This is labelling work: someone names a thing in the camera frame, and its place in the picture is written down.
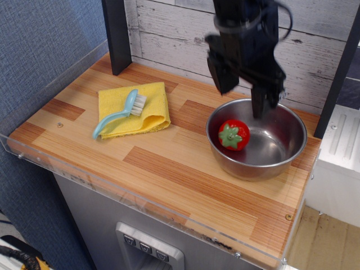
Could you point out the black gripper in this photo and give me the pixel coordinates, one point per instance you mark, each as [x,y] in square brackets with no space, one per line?
[244,49]

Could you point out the red toy strawberry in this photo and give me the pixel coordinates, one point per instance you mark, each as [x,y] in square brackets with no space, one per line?
[234,135]

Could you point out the stainless steel pot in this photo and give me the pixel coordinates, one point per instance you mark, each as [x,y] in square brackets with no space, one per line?
[276,139]

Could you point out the yellow folded cloth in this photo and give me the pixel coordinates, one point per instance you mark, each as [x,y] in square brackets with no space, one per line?
[155,115]

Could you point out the light blue dish brush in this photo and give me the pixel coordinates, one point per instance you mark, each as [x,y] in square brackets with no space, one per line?
[134,105]

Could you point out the white plastic box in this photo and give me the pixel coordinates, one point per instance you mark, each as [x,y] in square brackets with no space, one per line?
[333,188]

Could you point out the silver dispenser button panel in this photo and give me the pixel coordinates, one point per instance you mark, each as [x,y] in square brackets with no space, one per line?
[143,251]

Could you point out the grey toy fridge cabinet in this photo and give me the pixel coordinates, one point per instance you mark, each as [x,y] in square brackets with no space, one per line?
[96,216]

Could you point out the yellow black object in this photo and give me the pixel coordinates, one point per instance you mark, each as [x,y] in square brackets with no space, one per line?
[28,261]

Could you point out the black right vertical post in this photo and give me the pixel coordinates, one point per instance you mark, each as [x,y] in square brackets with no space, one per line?
[340,75]

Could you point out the clear acrylic guard rail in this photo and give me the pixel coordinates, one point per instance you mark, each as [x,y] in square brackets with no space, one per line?
[172,175]

